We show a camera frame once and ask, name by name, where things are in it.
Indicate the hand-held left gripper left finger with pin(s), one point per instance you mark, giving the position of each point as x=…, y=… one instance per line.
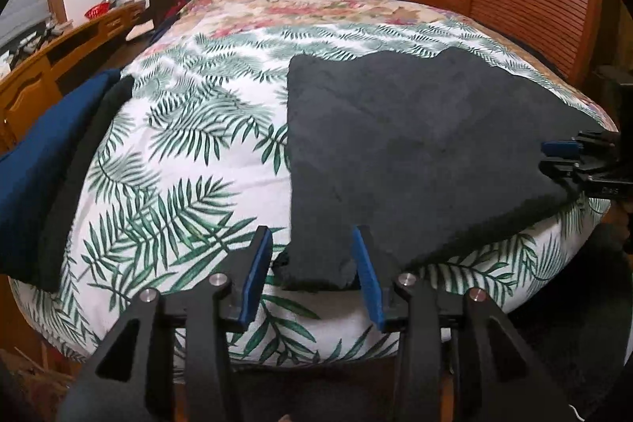
x=257, y=276

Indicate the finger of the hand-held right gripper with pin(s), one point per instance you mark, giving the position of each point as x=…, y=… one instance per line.
x=559, y=169
x=559, y=149

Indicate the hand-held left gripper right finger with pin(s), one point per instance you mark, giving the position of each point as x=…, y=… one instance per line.
x=367, y=276

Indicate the black jacket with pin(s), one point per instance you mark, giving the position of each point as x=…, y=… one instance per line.
x=420, y=145

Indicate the bed with leaf-print cover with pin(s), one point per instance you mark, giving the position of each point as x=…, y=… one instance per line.
x=198, y=165

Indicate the folded blue cloth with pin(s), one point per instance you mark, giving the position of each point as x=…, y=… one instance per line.
x=44, y=160

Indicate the floral blanket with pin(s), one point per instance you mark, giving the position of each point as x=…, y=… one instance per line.
x=306, y=9

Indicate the wooden desk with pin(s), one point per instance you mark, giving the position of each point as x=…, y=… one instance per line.
x=29, y=76

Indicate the red basket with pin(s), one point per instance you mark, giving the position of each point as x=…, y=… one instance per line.
x=97, y=10

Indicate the grey window blinds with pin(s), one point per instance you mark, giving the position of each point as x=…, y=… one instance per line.
x=22, y=16

